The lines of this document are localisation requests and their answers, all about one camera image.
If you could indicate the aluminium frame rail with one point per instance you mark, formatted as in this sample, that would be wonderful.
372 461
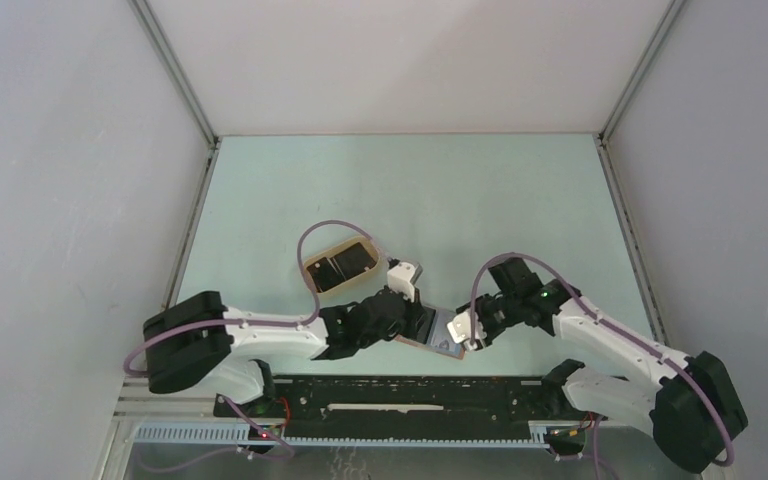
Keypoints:
137 405

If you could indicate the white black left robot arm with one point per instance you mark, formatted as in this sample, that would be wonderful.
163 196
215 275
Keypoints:
203 345

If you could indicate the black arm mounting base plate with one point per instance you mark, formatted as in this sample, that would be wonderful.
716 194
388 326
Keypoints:
440 407

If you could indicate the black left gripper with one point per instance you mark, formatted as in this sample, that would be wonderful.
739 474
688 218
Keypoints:
417 315

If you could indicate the pink leather card holder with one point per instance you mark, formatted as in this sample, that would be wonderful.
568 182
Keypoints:
418 336

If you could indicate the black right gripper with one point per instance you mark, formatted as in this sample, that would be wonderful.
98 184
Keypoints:
490 334

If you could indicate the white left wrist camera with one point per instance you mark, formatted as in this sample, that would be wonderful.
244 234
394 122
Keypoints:
401 278

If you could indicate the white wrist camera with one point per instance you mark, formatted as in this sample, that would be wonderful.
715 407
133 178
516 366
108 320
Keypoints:
467 331
401 278

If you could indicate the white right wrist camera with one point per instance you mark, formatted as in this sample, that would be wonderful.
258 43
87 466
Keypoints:
467 331

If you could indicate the beige oval card tray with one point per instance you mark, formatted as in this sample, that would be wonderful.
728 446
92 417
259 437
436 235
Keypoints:
329 252

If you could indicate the white cable duct strip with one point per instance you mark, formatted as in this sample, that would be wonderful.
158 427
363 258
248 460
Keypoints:
181 433

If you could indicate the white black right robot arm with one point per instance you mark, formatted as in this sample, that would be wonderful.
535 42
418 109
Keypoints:
622 351

